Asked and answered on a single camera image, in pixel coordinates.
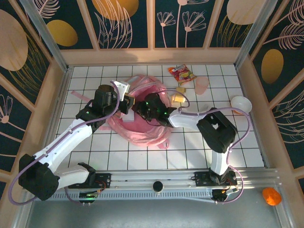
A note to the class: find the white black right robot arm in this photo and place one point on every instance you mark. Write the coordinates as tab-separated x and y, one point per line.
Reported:
185	118

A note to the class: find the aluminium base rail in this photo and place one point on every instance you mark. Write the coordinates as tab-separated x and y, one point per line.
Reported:
137	177

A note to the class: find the black round knob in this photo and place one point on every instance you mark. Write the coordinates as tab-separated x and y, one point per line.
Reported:
158	186

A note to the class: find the black controller board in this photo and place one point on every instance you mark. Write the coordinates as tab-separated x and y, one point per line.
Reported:
221	196
86	196

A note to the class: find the grey metal sheet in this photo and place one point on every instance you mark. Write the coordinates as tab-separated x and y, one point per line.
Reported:
142	216

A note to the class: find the wall panel single flower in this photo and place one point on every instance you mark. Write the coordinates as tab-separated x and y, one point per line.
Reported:
12	133

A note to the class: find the large wall panel cream circle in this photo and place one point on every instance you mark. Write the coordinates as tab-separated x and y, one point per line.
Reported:
14	42

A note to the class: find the pink student backpack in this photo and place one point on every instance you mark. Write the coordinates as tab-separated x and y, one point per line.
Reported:
142	133

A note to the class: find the pink plastic cup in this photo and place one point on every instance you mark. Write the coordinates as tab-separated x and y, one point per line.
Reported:
202	85

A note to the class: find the wall panel orange circle leaves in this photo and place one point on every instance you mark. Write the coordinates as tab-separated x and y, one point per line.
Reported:
140	35

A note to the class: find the aluminium corner post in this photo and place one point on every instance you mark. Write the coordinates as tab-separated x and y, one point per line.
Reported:
46	35
257	35

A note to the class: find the wall panel with pink flowers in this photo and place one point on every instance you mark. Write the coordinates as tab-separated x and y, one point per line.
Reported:
197	38

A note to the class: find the white rectangular box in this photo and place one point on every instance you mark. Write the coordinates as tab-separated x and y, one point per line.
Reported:
128	116

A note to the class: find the red yellow snack bag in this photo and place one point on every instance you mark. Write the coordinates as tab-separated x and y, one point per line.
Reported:
181	74

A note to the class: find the small yellow block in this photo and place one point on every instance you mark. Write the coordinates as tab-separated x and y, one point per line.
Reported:
181	89

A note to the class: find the wall panel pink fern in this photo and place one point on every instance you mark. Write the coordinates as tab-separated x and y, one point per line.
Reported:
292	128

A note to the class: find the white bowl with orange base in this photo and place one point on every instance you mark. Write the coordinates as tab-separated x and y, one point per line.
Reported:
242	103

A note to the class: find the wall panel cream circle gold lines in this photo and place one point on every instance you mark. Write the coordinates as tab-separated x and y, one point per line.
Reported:
223	35

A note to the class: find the cream yellow plastic jar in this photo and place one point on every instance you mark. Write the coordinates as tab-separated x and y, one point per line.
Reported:
177	98

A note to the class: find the aluminium floor rail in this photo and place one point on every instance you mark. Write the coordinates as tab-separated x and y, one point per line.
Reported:
55	118

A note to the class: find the orange ball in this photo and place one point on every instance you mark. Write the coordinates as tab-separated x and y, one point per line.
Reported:
272	196

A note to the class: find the wall panel with yellow oval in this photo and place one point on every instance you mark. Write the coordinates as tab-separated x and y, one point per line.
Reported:
83	35

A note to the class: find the wall panel yellow oval fern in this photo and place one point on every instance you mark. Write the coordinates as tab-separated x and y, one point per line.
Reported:
272	66

